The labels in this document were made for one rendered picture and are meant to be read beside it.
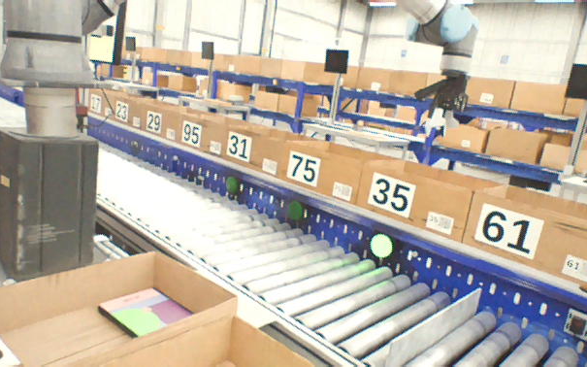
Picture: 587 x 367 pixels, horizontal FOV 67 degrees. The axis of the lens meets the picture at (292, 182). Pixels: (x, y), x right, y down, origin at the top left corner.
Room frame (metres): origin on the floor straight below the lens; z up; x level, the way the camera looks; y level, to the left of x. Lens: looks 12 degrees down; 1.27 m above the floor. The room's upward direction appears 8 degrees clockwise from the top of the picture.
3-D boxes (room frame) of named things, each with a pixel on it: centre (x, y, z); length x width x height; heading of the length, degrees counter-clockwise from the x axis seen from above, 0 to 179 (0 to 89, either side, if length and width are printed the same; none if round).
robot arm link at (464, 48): (1.44, -0.45, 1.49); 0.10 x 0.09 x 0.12; 102
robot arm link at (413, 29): (1.40, -0.34, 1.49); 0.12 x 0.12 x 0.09; 12
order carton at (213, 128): (2.29, 0.39, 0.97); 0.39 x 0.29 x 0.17; 48
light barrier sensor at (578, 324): (0.98, -0.73, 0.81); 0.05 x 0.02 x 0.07; 48
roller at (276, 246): (1.37, 0.06, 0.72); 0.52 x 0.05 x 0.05; 138
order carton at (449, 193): (1.50, -0.48, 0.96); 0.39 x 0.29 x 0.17; 48
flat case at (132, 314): (0.81, 0.24, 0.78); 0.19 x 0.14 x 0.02; 53
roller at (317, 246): (1.33, 0.01, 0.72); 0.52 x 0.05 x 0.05; 138
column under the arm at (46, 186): (1.04, 0.60, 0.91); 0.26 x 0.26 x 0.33; 50
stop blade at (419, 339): (0.96, -0.39, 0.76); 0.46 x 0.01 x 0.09; 138
